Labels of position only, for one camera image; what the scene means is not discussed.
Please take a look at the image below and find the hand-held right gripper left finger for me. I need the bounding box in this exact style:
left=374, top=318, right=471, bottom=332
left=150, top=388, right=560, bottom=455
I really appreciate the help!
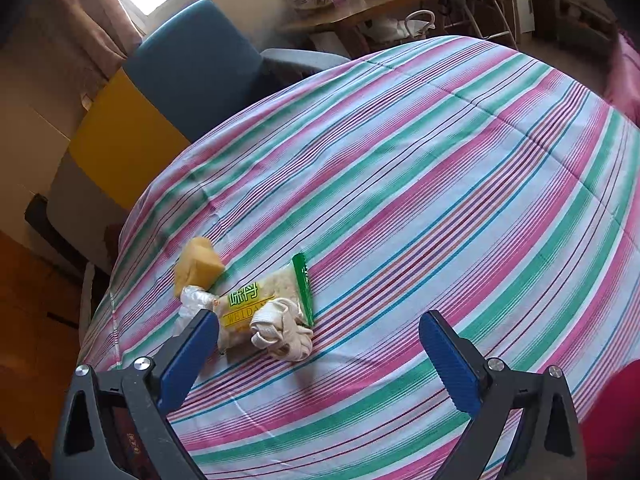
left=51, top=308, right=221, bottom=480

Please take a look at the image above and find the red cloth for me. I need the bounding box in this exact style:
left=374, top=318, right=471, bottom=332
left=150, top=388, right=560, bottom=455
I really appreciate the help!
left=575, top=360, right=640, bottom=480

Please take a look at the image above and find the green-edged snack packet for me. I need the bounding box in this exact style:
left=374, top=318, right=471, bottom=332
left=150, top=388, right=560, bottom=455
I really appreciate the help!
left=212, top=252, right=316, bottom=351

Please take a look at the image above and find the white cloth strap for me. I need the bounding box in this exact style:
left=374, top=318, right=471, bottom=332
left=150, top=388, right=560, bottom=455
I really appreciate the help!
left=248, top=297, right=315, bottom=362

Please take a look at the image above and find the wooden desk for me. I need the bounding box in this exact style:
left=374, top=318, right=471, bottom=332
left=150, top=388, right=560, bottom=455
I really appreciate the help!
left=280, top=0, right=446, bottom=36

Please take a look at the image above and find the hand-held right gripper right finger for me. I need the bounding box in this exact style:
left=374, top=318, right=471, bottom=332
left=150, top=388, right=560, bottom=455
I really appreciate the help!
left=418, top=310, right=587, bottom=480

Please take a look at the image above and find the striped bedsheet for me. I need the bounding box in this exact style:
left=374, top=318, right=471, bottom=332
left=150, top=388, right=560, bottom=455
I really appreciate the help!
left=75, top=34, right=640, bottom=480

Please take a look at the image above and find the clear plastic wrapper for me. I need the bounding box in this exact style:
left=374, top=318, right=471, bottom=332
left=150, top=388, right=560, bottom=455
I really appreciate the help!
left=174, top=285, right=221, bottom=341

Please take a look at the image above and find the white handled bag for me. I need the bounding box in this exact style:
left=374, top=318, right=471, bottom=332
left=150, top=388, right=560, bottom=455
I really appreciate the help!
left=365, top=10, right=436, bottom=46

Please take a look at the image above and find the pink blanket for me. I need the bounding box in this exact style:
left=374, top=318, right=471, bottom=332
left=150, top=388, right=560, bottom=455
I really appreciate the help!
left=602, top=30, right=640, bottom=126

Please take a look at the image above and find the yellow sponge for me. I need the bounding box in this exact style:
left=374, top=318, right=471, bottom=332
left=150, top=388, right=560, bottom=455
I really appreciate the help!
left=172, top=236, right=224, bottom=298

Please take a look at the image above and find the beige curtain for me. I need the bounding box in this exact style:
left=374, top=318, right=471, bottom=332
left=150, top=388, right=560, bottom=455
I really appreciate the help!
left=50, top=0, right=146, bottom=51

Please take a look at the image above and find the grey board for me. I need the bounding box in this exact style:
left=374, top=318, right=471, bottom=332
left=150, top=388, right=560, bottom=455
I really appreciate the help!
left=46, top=152, right=131, bottom=273

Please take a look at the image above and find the yellow board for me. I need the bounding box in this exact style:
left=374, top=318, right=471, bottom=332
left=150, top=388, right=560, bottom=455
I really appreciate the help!
left=68, top=67, right=193, bottom=211

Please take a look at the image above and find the white curved rail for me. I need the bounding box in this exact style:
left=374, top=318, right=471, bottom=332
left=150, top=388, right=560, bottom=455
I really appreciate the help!
left=77, top=262, right=98, bottom=346

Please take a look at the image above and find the blue armchair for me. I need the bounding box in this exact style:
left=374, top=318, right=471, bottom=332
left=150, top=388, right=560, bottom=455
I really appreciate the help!
left=122, top=0, right=351, bottom=143

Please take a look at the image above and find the black board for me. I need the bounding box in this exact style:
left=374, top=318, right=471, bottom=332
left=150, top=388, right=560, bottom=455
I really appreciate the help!
left=25, top=195, right=111, bottom=286

